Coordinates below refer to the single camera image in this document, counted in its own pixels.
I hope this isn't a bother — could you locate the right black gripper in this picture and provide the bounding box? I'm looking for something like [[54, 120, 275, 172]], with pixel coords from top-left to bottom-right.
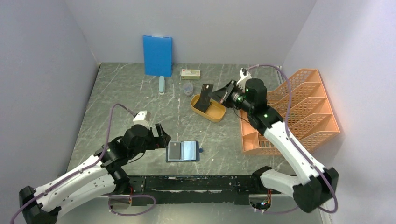
[[208, 79, 253, 113]]

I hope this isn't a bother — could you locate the black VIP card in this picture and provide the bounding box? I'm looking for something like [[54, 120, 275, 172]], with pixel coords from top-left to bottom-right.
[[193, 84, 213, 113], [167, 141, 182, 161]]

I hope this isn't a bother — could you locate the dark blue card holder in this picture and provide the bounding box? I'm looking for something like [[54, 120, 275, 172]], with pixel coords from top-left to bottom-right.
[[165, 140, 203, 162]]

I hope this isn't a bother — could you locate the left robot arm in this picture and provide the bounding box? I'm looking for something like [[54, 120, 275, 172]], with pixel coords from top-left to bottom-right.
[[19, 124, 171, 224]]

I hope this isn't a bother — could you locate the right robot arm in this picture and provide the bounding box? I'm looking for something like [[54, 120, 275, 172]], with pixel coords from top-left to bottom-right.
[[209, 78, 339, 213]]

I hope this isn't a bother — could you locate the yellow oval tray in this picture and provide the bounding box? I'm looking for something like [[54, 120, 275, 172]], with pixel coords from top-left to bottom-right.
[[190, 94, 226, 123]]

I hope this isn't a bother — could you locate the small clear plastic cup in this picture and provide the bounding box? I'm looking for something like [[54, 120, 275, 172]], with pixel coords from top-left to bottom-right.
[[183, 83, 194, 97]]

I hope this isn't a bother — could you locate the small red white box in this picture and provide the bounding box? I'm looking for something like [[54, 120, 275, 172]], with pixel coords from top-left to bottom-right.
[[180, 69, 201, 80]]

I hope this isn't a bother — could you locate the light blue eraser stick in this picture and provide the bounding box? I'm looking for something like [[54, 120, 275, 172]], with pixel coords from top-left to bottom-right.
[[158, 76, 165, 95]]

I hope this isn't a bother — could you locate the orange file organizer rack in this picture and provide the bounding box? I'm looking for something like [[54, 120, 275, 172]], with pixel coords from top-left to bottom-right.
[[238, 69, 340, 155]]

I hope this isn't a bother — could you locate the blue board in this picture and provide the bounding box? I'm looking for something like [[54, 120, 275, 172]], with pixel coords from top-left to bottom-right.
[[142, 35, 172, 77]]

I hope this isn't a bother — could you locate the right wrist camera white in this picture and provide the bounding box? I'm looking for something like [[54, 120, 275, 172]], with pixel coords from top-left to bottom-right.
[[237, 69, 252, 89]]

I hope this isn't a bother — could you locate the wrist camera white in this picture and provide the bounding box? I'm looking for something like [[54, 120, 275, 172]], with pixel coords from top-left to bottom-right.
[[237, 69, 252, 89], [133, 110, 151, 128]]

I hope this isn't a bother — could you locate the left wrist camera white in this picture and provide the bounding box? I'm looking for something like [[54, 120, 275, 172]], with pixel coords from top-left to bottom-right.
[[133, 110, 151, 128]]

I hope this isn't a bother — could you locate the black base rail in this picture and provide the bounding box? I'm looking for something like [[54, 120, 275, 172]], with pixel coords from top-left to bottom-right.
[[112, 166, 272, 205]]

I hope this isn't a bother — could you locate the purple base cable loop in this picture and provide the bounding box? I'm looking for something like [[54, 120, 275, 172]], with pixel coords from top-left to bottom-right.
[[108, 193, 157, 217]]

